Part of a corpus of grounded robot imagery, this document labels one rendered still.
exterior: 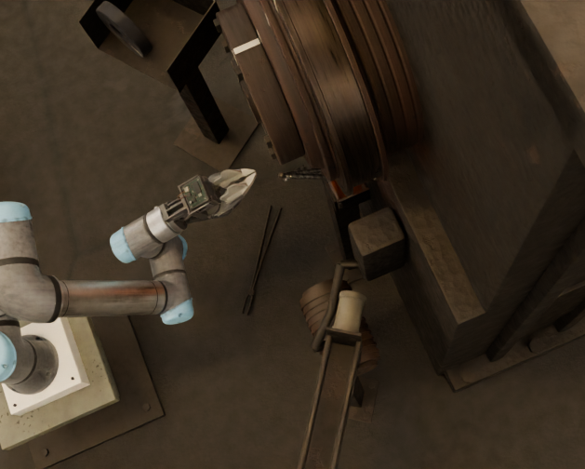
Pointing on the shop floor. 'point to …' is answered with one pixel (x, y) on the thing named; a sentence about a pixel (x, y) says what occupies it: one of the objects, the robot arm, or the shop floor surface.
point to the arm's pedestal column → (114, 341)
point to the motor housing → (312, 306)
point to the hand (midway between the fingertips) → (252, 175)
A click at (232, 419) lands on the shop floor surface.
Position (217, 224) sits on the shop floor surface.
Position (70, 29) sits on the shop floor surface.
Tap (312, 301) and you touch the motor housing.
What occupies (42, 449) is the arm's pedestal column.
